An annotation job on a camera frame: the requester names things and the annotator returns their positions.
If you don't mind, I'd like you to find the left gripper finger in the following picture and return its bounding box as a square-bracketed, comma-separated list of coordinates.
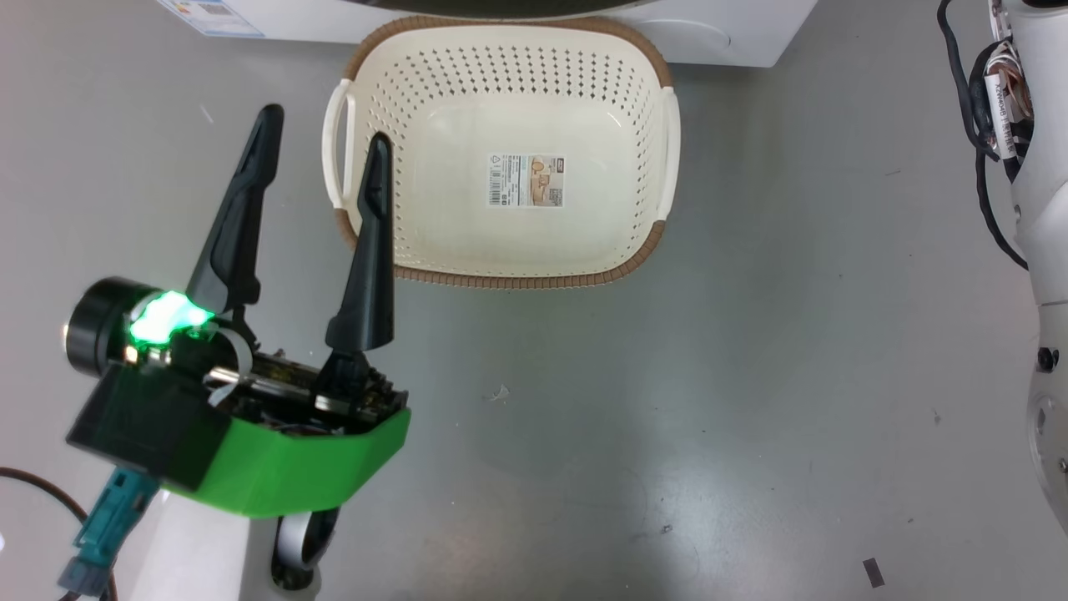
[184, 104, 285, 328]
[324, 131, 396, 358]

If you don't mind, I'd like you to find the right arm black cable bundle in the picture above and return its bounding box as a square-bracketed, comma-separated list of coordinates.
[935, 0, 1034, 273]

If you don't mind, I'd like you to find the left gripper body green black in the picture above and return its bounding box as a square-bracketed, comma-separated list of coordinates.
[65, 278, 411, 519]

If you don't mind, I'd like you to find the white cable tag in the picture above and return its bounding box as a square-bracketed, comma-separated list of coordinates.
[983, 70, 1025, 166]

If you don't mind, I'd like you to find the round white filter cover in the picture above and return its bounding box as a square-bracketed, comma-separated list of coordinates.
[634, 18, 737, 61]

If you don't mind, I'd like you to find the energy label sticker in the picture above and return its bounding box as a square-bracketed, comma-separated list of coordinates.
[157, 0, 268, 39]

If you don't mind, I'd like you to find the white washing machine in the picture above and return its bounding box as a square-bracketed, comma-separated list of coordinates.
[154, 0, 820, 69]

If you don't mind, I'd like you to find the left arm dark thin cable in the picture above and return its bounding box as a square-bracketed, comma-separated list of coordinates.
[0, 466, 118, 601]

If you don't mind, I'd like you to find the basket product label sticker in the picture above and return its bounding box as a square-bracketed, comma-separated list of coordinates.
[486, 152, 567, 210]

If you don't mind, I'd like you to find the cream laundry basket brown rim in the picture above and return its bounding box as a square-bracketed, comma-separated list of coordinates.
[322, 14, 682, 291]

